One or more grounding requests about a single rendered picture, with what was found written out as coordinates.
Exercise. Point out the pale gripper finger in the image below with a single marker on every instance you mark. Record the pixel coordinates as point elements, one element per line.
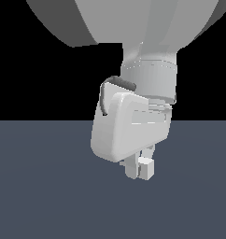
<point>148,151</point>
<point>130,169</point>

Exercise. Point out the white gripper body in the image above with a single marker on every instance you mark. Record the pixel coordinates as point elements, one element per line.
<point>124,127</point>

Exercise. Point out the small white charger block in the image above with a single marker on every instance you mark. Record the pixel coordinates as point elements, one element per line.
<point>146,169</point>

